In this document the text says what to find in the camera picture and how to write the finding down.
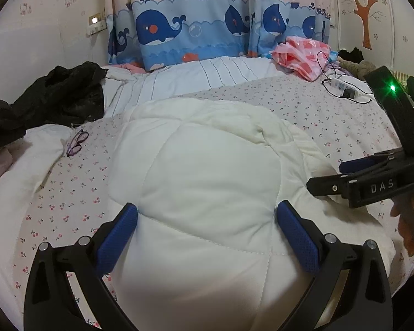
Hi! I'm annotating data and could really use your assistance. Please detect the dark garment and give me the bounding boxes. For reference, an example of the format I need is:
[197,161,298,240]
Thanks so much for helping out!
[337,48,365,63]

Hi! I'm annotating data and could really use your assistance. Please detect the black clothes pile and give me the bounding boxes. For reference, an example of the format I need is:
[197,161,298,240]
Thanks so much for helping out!
[0,61,108,150]

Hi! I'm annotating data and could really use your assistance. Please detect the person's right hand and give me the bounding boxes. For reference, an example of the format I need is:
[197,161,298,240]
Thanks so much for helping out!
[390,196,414,258]

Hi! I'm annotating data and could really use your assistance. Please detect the blue whale print curtain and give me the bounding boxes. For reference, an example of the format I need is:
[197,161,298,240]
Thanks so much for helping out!
[107,0,336,72]

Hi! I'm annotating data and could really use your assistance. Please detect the black cable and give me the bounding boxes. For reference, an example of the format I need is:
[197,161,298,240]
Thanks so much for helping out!
[315,50,374,105]

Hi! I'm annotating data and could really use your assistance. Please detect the brown plush toy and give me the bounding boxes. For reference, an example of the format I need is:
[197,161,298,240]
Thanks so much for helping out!
[341,60,377,81]

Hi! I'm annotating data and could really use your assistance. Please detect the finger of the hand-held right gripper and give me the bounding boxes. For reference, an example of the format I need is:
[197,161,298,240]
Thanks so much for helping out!
[339,148,406,174]
[306,174,358,198]

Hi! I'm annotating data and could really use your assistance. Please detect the pink checked cloth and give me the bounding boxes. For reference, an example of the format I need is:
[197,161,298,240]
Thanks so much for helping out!
[272,36,336,82]

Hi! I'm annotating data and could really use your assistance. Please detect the purple eyeglasses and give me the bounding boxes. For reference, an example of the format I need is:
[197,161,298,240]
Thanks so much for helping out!
[66,129,90,157]

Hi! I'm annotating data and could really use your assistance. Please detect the white quilted comforter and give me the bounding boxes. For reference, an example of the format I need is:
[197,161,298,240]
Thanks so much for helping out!
[108,97,398,331]

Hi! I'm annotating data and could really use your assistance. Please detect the white wall switch panel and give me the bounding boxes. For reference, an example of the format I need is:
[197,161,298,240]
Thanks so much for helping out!
[86,12,107,37]

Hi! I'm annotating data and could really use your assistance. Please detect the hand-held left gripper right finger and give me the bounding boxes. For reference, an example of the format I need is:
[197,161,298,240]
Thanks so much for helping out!
[276,201,396,331]

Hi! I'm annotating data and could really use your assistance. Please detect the white blanket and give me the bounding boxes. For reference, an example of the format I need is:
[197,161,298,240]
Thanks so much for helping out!
[0,124,75,221]

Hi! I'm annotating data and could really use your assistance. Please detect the white power strip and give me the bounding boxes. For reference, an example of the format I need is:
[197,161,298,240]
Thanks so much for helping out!
[328,77,360,99]

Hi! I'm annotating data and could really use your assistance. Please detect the white striped bed sheet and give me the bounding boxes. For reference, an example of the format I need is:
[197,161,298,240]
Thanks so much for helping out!
[102,57,288,118]

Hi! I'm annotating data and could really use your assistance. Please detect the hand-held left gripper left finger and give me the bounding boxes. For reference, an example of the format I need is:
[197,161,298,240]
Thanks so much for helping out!
[23,203,139,331]

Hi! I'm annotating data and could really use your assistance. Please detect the orange tree wall decal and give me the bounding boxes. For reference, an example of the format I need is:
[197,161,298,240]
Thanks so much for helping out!
[345,0,379,50]

